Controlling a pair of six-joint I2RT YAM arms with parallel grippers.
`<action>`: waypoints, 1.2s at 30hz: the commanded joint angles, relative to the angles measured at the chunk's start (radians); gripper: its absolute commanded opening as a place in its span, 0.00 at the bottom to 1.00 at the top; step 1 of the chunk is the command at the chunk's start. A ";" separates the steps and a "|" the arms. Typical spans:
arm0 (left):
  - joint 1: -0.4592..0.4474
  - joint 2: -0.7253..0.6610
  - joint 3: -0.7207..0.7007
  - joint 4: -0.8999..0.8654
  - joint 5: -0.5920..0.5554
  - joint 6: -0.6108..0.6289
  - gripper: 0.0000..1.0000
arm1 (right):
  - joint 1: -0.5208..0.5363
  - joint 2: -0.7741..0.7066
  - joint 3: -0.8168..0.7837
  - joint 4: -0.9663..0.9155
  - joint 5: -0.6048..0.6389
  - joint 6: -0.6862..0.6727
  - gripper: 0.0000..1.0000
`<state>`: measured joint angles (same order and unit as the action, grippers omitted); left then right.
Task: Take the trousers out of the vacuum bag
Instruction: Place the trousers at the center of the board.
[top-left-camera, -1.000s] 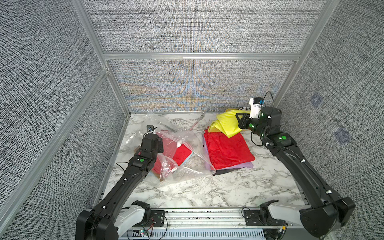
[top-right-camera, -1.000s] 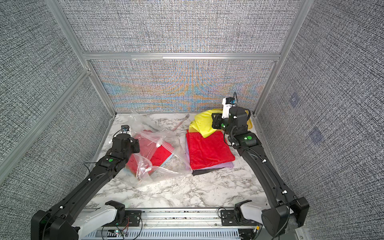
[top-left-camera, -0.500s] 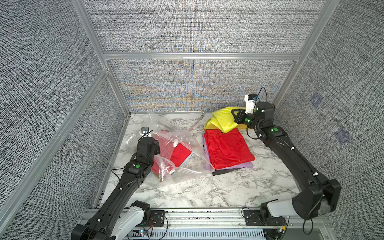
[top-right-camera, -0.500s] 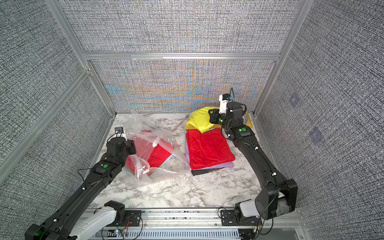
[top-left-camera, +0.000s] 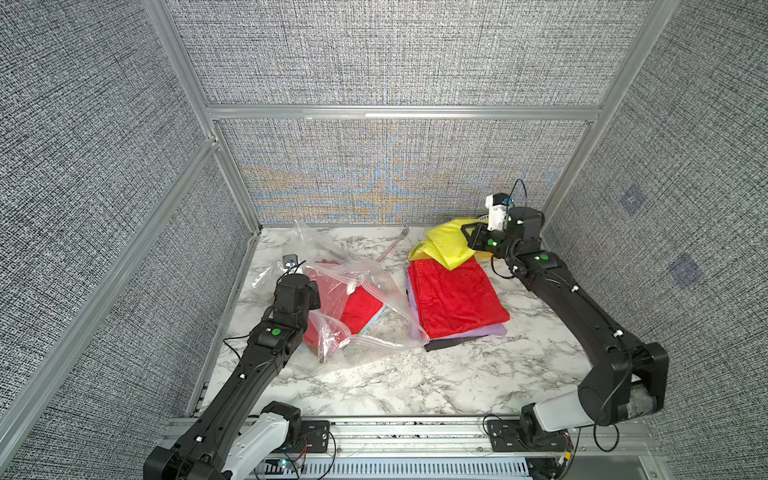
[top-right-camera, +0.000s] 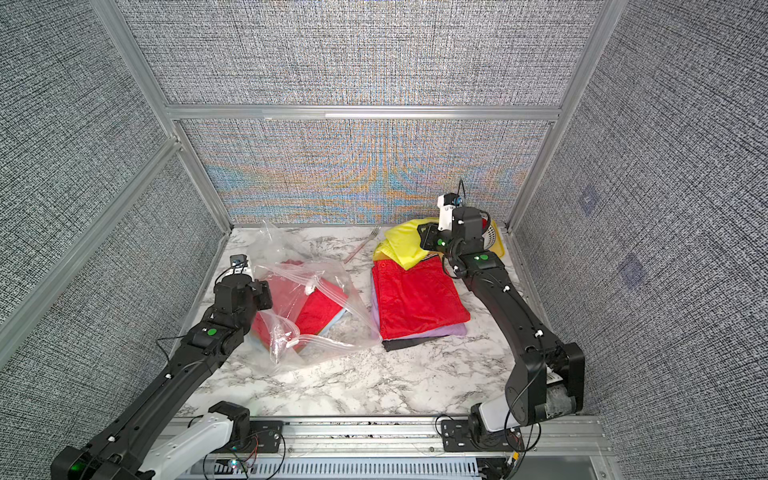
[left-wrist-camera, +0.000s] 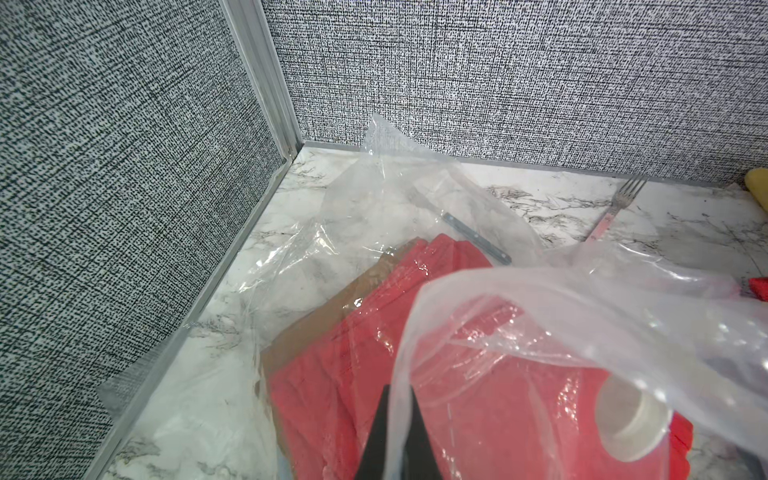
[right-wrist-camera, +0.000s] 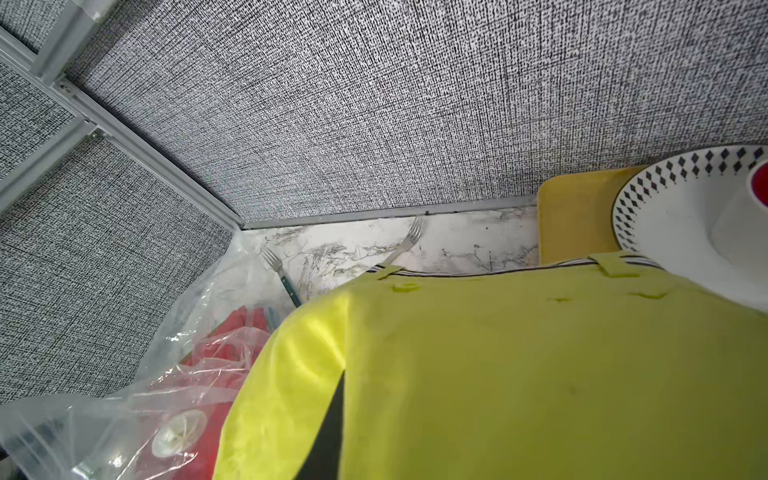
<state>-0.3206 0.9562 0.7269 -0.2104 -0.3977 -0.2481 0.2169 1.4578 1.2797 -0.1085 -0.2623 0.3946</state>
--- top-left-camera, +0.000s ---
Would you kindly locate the red striped-waist shorts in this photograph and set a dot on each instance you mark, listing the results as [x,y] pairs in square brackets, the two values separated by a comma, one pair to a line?
[454,301]

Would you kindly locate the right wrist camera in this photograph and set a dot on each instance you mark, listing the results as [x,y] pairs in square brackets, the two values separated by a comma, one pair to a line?
[497,205]

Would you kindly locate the black trousers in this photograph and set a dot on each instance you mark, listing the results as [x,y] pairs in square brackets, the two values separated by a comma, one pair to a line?
[439,344]

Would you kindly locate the yellow-green shorts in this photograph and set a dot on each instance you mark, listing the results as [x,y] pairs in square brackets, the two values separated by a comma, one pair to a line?
[446,244]

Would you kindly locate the colourful folded clothes stack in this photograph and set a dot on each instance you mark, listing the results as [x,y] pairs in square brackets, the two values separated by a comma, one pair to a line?
[350,301]

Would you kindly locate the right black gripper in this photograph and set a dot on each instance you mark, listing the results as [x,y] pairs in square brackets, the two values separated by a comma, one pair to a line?
[477,243]

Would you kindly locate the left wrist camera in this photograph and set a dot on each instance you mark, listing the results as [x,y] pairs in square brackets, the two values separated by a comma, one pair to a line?
[290,262]

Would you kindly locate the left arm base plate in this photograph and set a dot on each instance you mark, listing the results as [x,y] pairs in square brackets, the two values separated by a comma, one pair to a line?
[311,436]

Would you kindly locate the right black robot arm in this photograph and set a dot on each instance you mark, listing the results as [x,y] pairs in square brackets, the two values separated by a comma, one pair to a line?
[628,377]

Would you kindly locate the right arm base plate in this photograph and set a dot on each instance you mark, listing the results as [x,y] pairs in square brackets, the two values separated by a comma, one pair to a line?
[522,435]

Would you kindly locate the white slotted cable duct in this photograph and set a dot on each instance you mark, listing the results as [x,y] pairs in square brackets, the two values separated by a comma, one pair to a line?
[395,468]

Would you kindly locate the pink handled fork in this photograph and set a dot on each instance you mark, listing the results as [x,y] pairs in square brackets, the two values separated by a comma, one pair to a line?
[401,236]

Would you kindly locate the purple garment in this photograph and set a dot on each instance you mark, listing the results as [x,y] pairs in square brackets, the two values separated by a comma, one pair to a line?
[492,330]

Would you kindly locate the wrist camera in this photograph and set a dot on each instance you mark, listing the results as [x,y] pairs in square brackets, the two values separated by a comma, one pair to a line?
[290,262]
[497,205]

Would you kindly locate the aluminium front rail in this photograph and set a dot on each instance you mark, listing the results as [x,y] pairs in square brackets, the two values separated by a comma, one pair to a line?
[473,436]

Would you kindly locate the clear plastic vacuum bag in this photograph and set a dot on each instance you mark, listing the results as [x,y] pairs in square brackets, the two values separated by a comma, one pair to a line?
[395,331]

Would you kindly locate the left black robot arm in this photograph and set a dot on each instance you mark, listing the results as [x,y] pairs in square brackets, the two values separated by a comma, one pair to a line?
[217,445]

